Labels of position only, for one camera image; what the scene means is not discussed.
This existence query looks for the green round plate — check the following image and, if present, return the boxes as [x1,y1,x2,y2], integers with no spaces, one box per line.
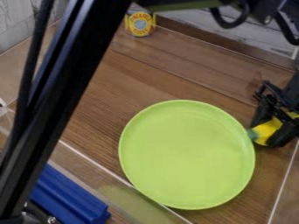
[117,100,256,210]

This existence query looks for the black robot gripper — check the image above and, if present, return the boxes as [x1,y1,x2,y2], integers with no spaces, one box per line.
[249,80,299,147]

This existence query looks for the black looped cable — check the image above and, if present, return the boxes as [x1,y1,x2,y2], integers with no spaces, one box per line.
[209,3,249,30]

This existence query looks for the blue plastic clamp block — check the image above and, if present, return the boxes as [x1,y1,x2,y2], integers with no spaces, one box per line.
[29,164,111,224]

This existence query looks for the yellow toy banana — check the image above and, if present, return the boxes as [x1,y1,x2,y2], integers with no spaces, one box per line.
[247,109,299,147]

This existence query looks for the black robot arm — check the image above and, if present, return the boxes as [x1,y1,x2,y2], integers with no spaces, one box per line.
[133,0,299,148]

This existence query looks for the yellow labelled tin can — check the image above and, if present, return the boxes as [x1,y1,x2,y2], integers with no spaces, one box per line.
[124,10,156,38]

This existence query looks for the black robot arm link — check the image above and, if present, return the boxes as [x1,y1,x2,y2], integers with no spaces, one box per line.
[0,0,131,224]

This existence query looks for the clear acrylic barrier wall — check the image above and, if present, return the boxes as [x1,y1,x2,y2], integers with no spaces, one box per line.
[0,17,299,224]

